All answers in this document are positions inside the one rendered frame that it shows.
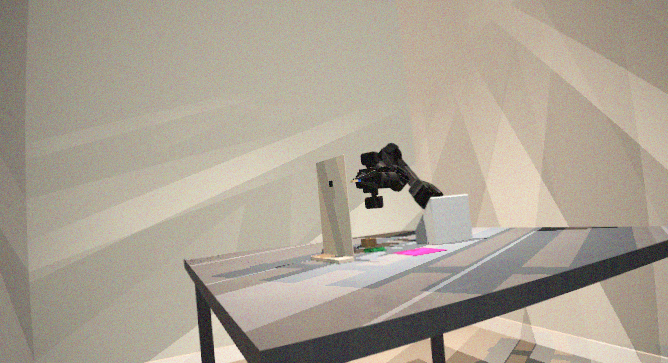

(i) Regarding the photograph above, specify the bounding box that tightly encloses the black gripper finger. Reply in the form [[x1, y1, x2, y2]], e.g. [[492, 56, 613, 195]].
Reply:
[[355, 167, 376, 179], [355, 182, 378, 193]]

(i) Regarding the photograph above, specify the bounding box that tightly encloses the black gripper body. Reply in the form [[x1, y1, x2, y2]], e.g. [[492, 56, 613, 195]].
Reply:
[[361, 151, 392, 209]]

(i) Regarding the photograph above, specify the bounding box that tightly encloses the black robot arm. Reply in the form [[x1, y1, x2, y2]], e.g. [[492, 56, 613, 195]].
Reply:
[[374, 143, 444, 210]]

